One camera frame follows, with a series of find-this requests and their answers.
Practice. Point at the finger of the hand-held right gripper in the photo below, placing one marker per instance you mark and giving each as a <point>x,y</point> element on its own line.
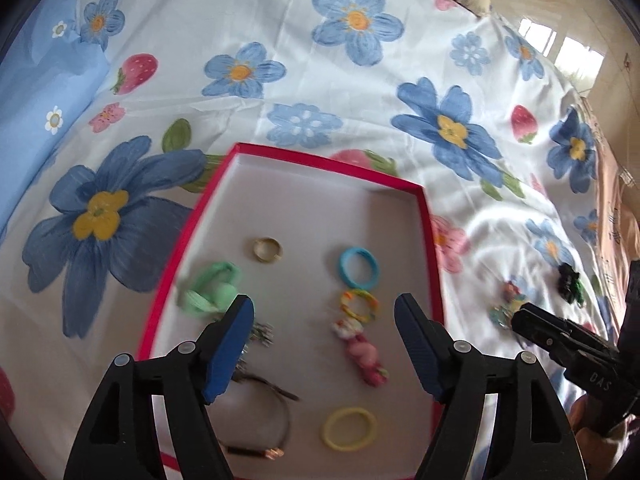
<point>535,330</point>
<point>555,321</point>

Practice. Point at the white floral blanket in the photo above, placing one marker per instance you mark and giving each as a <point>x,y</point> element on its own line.
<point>350,85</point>

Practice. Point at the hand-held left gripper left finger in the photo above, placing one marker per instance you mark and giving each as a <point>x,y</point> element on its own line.
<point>227,355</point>

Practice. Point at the green bow hair clip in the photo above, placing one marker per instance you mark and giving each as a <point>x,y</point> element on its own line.
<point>210,300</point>

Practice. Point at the red-rimmed white tray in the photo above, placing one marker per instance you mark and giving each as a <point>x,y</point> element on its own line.
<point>310,200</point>

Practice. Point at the person's right hand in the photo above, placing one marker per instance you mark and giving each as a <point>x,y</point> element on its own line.
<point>582,422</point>

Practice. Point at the colourful beaded hair accessory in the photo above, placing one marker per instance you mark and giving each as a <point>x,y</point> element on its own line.
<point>507,295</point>

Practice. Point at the blue pillow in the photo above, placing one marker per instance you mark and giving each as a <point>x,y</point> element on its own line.
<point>40,85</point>

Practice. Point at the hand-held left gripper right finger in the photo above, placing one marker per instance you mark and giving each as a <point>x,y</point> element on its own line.
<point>420,350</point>

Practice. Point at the pink cartoon hair clip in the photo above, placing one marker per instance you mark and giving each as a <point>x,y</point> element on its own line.
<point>362,355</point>

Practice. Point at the black scrunchie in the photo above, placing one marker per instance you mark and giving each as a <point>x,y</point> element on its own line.
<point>566,275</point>

